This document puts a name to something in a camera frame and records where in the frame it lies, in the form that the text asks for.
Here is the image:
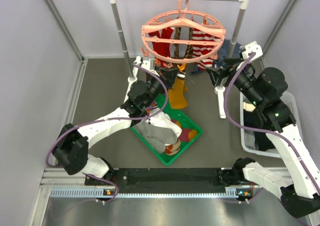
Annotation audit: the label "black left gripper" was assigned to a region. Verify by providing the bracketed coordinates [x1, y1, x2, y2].
[143, 66, 179, 108]

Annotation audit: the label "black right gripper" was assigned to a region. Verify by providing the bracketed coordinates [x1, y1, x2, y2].
[205, 56, 262, 106]

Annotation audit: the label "pink clothes peg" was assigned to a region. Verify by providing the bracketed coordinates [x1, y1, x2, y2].
[163, 62, 173, 69]

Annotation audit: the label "orange clothes peg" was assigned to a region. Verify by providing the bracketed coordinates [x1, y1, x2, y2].
[176, 63, 186, 73]

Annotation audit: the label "brown mustard white-striped sock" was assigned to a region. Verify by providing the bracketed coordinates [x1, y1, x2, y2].
[168, 72, 188, 109]

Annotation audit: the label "pink round clip hanger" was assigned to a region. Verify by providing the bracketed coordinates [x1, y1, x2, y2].
[141, 0, 226, 64]

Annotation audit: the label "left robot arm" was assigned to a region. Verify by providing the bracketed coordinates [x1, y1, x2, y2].
[49, 70, 182, 185]

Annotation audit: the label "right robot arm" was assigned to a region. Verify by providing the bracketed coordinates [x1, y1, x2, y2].
[206, 58, 320, 218]

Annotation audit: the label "white and steel clothes rack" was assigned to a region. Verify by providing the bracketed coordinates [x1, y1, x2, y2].
[104, 0, 253, 119]

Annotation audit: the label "blue-grey crumpled cloth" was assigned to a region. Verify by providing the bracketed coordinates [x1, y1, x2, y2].
[189, 39, 231, 75]

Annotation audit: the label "red white striped sock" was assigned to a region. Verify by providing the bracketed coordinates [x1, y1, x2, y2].
[197, 34, 221, 70]
[191, 28, 206, 58]

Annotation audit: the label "green plastic bin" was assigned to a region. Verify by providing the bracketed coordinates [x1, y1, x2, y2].
[131, 102, 203, 166]

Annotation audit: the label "grey sock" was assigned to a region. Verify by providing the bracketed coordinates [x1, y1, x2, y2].
[133, 122, 178, 154]

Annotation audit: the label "white plastic laundry basket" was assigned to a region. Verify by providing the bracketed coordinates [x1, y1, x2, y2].
[239, 90, 304, 158]

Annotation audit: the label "dark clothes in basket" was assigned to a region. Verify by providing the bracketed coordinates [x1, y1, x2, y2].
[243, 102, 276, 152]

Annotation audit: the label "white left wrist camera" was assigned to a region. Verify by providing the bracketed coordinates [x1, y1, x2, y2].
[134, 56, 156, 71]

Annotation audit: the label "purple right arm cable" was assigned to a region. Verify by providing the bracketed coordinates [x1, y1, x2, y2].
[223, 51, 320, 204]

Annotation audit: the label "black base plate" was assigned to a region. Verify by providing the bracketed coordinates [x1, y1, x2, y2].
[84, 167, 253, 194]

